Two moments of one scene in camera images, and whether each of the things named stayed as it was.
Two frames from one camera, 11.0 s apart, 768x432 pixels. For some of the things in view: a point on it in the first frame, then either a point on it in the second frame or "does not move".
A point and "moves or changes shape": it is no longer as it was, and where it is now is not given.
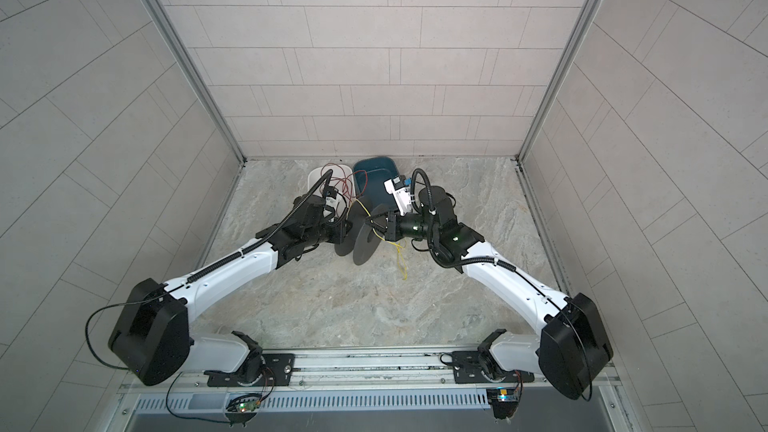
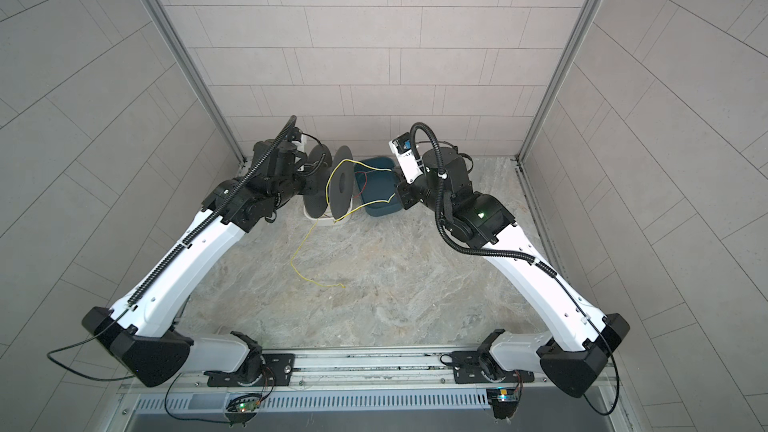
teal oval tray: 370,174 does not move
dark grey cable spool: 362,238 moves or changes shape
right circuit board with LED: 504,401 does not move
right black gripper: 395,227 → 407,196
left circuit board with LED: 248,406 does not move
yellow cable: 400,248 → 342,215
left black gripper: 339,232 → 307,185
